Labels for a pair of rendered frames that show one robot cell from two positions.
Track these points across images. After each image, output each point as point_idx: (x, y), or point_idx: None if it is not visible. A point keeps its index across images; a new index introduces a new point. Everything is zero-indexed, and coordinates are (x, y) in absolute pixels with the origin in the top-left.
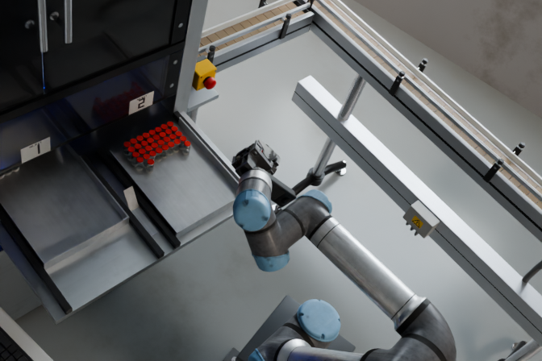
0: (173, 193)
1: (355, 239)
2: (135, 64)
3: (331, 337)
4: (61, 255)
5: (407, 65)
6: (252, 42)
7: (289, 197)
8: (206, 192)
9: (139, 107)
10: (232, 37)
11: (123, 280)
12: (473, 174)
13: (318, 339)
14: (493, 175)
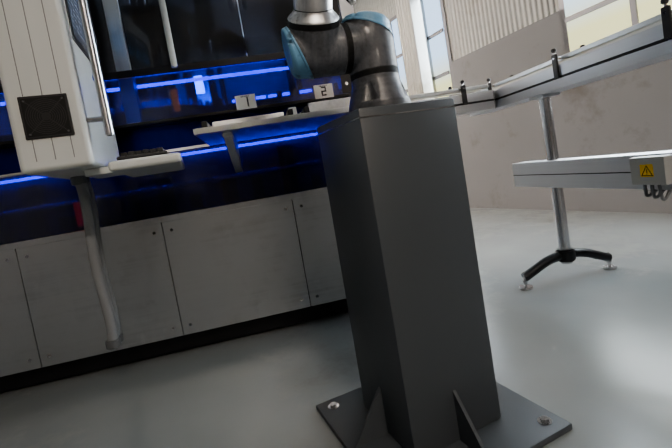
0: None
1: None
2: None
3: (366, 12)
4: (226, 122)
5: (568, 59)
6: (435, 99)
7: None
8: None
9: (323, 95)
10: (416, 95)
11: (254, 120)
12: (656, 51)
13: (350, 17)
14: (669, 21)
